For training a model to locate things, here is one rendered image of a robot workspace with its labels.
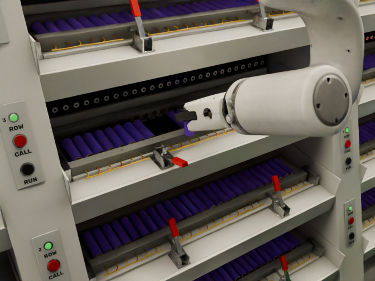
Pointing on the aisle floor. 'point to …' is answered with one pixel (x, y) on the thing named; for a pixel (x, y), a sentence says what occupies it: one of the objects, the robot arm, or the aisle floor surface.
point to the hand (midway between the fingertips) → (191, 110)
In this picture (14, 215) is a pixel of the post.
